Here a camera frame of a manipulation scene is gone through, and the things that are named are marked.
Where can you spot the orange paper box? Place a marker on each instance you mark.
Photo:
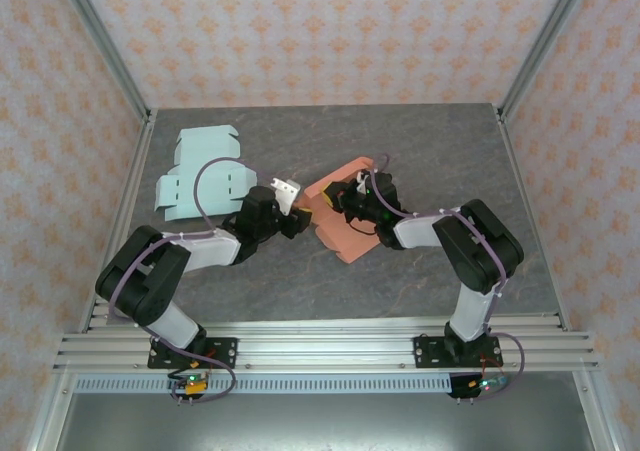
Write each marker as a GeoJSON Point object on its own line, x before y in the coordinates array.
{"type": "Point", "coordinates": [345, 243]}

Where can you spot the light blue paper box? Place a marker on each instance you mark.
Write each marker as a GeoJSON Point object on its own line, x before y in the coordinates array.
{"type": "Point", "coordinates": [200, 146]}

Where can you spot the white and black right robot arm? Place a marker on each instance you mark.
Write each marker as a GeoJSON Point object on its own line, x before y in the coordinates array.
{"type": "Point", "coordinates": [480, 251]}

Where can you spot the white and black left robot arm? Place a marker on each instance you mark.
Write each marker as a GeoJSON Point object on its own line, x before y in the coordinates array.
{"type": "Point", "coordinates": [145, 276]}

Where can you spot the grey metal sheet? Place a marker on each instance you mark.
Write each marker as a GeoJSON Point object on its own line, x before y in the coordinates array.
{"type": "Point", "coordinates": [320, 421]}

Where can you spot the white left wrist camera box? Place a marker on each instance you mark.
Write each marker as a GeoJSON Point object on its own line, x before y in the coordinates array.
{"type": "Point", "coordinates": [287, 191]}

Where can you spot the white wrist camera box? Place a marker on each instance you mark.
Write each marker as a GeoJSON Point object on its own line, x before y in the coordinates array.
{"type": "Point", "coordinates": [361, 176]}
{"type": "Point", "coordinates": [287, 191]}

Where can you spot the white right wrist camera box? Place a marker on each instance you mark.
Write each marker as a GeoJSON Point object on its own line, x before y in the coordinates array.
{"type": "Point", "coordinates": [361, 176]}

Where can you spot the aluminium table side rail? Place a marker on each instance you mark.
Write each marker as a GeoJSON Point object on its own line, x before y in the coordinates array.
{"type": "Point", "coordinates": [520, 181]}
{"type": "Point", "coordinates": [135, 171]}

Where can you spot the aluminium cross rail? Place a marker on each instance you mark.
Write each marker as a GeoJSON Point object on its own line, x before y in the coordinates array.
{"type": "Point", "coordinates": [325, 346]}

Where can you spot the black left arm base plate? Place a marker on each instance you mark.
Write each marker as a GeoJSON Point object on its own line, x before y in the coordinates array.
{"type": "Point", "coordinates": [222, 353]}

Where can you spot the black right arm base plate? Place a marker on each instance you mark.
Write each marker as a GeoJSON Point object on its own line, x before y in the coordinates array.
{"type": "Point", "coordinates": [430, 351]}

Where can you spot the aluminium frame post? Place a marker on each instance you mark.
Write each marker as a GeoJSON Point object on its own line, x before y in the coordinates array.
{"type": "Point", "coordinates": [100, 41]}
{"type": "Point", "coordinates": [545, 41]}

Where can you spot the aluminium lower frame leg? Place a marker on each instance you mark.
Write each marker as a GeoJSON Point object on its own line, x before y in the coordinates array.
{"type": "Point", "coordinates": [595, 416]}
{"type": "Point", "coordinates": [50, 416]}

